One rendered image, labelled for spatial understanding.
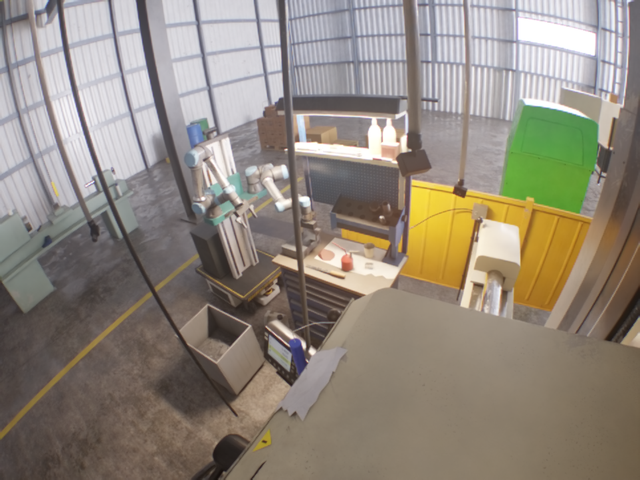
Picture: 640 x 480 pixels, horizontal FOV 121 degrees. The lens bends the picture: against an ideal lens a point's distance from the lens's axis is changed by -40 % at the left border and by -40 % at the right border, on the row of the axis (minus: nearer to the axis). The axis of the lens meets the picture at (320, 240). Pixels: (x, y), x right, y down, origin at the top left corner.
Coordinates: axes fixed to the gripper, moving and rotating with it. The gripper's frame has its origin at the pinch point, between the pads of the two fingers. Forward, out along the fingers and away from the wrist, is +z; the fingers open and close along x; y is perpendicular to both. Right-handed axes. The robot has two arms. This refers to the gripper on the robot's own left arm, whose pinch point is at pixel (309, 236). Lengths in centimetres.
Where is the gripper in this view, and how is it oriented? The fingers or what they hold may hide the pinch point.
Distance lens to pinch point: 226.1
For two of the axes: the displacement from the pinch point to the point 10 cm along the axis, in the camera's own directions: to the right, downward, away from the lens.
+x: 8.4, 2.3, -4.9
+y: -5.3, 5.2, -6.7
